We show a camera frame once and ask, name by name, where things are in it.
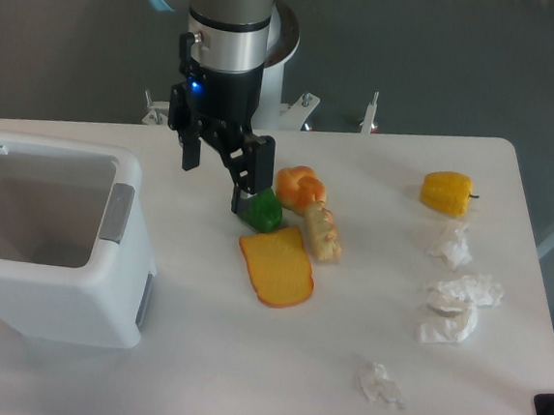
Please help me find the crumpled white tissue middle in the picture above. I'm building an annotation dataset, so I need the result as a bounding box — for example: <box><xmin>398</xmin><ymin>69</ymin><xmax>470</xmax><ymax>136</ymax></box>
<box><xmin>425</xmin><ymin>274</ymin><xmax>505</xmax><ymax>313</ymax></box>

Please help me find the beige toy pastry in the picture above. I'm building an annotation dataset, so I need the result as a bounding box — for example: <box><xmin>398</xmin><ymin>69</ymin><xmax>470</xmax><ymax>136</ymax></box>
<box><xmin>304</xmin><ymin>201</ymin><xmax>342</xmax><ymax>261</ymax></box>

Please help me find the white table clamp bracket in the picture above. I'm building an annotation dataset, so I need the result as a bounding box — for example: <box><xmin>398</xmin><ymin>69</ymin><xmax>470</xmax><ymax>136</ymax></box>
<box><xmin>142</xmin><ymin>90</ymin><xmax>379</xmax><ymax>135</ymax></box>

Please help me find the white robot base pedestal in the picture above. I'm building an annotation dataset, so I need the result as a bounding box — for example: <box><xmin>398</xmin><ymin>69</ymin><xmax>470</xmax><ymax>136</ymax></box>
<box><xmin>251</xmin><ymin>0</ymin><xmax>301</xmax><ymax>131</ymax></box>

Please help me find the crumpled white tissue lower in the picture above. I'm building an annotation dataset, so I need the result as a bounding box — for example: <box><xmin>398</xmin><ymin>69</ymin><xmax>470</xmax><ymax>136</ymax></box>
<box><xmin>415</xmin><ymin>304</ymin><xmax>479</xmax><ymax>344</ymax></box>

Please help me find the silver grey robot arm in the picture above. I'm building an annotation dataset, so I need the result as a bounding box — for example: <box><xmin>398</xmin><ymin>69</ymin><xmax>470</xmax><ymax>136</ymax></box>
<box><xmin>150</xmin><ymin>0</ymin><xmax>276</xmax><ymax>215</ymax></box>

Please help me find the yellow toy cheese slice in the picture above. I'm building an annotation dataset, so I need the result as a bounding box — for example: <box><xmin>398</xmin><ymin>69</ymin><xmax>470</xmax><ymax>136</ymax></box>
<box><xmin>239</xmin><ymin>225</ymin><xmax>315</xmax><ymax>308</ymax></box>

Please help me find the small crumpled white tissue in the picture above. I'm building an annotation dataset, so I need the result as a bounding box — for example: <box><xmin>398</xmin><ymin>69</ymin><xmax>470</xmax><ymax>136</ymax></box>
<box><xmin>358</xmin><ymin>361</ymin><xmax>405</xmax><ymax>409</ymax></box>

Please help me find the white trash can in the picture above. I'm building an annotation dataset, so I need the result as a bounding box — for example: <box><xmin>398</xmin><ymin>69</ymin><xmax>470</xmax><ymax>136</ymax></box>
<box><xmin>0</xmin><ymin>130</ymin><xmax>157</xmax><ymax>349</ymax></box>

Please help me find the yellow toy bell pepper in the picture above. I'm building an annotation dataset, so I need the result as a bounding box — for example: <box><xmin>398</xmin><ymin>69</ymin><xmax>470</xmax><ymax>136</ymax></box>
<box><xmin>420</xmin><ymin>171</ymin><xmax>479</xmax><ymax>218</ymax></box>

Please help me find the crumpled white tissue upper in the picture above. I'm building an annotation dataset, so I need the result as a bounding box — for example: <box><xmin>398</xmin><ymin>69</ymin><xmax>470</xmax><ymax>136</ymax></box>
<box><xmin>426</xmin><ymin>221</ymin><xmax>473</xmax><ymax>271</ymax></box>

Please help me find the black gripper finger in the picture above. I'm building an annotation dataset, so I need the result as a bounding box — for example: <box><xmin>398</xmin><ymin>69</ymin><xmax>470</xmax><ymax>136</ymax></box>
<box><xmin>209</xmin><ymin>121</ymin><xmax>276</xmax><ymax>214</ymax></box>
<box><xmin>176</xmin><ymin>107</ymin><xmax>202</xmax><ymax>170</ymax></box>

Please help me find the green toy bell pepper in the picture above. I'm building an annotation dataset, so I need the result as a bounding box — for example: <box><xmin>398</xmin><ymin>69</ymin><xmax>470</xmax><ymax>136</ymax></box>
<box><xmin>237</xmin><ymin>188</ymin><xmax>282</xmax><ymax>233</ymax></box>

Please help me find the orange toy bread roll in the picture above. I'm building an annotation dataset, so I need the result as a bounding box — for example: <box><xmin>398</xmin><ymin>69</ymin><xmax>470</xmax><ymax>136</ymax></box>
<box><xmin>275</xmin><ymin>165</ymin><xmax>327</xmax><ymax>216</ymax></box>

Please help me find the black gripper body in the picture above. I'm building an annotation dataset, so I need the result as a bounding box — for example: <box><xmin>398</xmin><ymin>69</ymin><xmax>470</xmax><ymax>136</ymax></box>
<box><xmin>169</xmin><ymin>32</ymin><xmax>264</xmax><ymax>151</ymax></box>

